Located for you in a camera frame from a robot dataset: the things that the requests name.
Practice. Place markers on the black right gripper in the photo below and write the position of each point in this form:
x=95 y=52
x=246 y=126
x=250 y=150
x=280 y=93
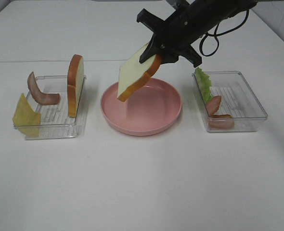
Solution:
x=170 y=38

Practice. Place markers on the bread slice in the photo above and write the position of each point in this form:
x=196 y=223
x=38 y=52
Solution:
x=75 y=79
x=133 y=75

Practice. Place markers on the green lettuce leaf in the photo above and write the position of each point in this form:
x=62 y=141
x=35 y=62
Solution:
x=204 y=84

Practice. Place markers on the bacon strip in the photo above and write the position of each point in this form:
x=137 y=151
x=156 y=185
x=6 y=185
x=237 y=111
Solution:
x=40 y=97
x=219 y=121

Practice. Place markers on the yellow cheese slice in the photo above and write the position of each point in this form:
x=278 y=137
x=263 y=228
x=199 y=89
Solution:
x=25 y=116

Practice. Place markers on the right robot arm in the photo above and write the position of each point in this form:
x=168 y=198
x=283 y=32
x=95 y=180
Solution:
x=203 y=15

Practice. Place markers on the pink round plate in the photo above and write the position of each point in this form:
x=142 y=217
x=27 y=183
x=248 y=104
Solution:
x=150 y=110

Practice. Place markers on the right clear plastic tray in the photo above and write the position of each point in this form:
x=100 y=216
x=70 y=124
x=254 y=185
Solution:
x=238 y=100

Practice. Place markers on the clear plastic tray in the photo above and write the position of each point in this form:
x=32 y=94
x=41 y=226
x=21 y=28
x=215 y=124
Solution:
x=238 y=100
x=55 y=123

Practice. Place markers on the left clear plastic tray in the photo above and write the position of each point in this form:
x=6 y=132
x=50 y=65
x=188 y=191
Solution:
x=55 y=123

